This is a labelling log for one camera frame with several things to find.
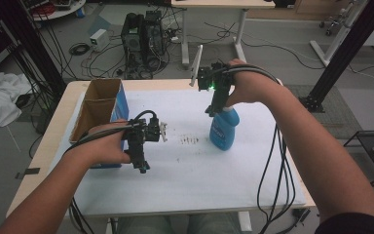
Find grey tape strip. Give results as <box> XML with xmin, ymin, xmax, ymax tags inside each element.
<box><xmin>15</xmin><ymin>167</ymin><xmax>41</xmax><ymax>180</ymax></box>

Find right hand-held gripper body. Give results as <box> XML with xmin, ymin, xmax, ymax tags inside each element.
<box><xmin>189</xmin><ymin>44</ymin><xmax>237</xmax><ymax>99</ymax></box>

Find coiled black cable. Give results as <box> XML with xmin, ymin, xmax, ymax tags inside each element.
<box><xmin>68</xmin><ymin>42</ymin><xmax>92</xmax><ymax>57</ymax></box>

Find light wooden table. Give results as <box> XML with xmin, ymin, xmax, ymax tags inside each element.
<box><xmin>6</xmin><ymin>78</ymin><xmax>317</xmax><ymax>218</ymax></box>

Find white-legged desk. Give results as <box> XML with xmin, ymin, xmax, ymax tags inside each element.
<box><xmin>170</xmin><ymin>0</ymin><xmax>277</xmax><ymax>70</ymax></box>

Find office chair base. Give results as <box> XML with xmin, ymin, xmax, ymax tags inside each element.
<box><xmin>318</xmin><ymin>12</ymin><xmax>350</xmax><ymax>37</ymax></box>

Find black power adapter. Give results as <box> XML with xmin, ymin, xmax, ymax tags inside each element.
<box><xmin>291</xmin><ymin>208</ymin><xmax>312</xmax><ymax>226</ymax></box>

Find blue spray bottle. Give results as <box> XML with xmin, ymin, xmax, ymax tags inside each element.
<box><xmin>208</xmin><ymin>106</ymin><xmax>241</xmax><ymax>152</ymax></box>

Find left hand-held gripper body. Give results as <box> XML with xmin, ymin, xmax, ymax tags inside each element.
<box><xmin>123</xmin><ymin>116</ymin><xmax>168</xmax><ymax>156</ymax></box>

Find grey floor mat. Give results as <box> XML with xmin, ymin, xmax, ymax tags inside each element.
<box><xmin>284</xmin><ymin>84</ymin><xmax>365</xmax><ymax>140</ymax></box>

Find round white table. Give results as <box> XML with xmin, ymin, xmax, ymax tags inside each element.
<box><xmin>28</xmin><ymin>0</ymin><xmax>88</xmax><ymax>22</ymax></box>

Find person's left hand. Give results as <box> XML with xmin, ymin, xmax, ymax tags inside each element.
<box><xmin>82</xmin><ymin>119</ymin><xmax>132</xmax><ymax>168</ymax></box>

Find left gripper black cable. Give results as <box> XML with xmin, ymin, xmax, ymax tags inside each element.
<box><xmin>62</xmin><ymin>109</ymin><xmax>160</xmax><ymax>158</ymax></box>

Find right gripper black cable bundle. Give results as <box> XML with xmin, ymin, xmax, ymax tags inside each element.
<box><xmin>218</xmin><ymin>58</ymin><xmax>297</xmax><ymax>234</ymax></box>

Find small white box device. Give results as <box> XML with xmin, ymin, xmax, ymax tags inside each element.
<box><xmin>89</xmin><ymin>28</ymin><xmax>111</xmax><ymax>53</ymax></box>

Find person's dark shirt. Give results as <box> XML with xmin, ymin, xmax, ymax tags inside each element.
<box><xmin>315</xmin><ymin>213</ymin><xmax>374</xmax><ymax>234</ymax></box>

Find person's right hand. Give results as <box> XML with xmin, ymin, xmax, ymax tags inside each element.
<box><xmin>225</xmin><ymin>58</ymin><xmax>280</xmax><ymax>108</ymax></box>

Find person's grey trousers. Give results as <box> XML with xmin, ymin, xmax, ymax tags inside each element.
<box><xmin>116</xmin><ymin>213</ymin><xmax>242</xmax><ymax>234</ymax></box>

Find long black floor cable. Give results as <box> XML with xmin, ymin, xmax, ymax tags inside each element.
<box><xmin>204</xmin><ymin>20</ymin><xmax>326</xmax><ymax>71</ymax></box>

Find black computer tower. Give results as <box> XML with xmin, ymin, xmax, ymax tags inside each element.
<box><xmin>120</xmin><ymin>12</ymin><xmax>146</xmax><ymax>80</ymax></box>
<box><xmin>143</xmin><ymin>10</ymin><xmax>168</xmax><ymax>67</ymax></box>

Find black metal stand pole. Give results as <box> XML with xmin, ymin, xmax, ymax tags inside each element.
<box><xmin>299</xmin><ymin>0</ymin><xmax>374</xmax><ymax>114</ymax></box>

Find black cable-hung stand pole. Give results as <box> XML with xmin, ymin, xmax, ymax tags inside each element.
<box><xmin>11</xmin><ymin>0</ymin><xmax>68</xmax><ymax>97</ymax></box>

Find white stand frame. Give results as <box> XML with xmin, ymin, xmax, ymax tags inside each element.
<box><xmin>309</xmin><ymin>0</ymin><xmax>374</xmax><ymax>68</ymax></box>

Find cardboard box with blue sides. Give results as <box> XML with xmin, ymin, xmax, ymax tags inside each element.
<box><xmin>69</xmin><ymin>77</ymin><xmax>131</xmax><ymax>169</ymax></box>

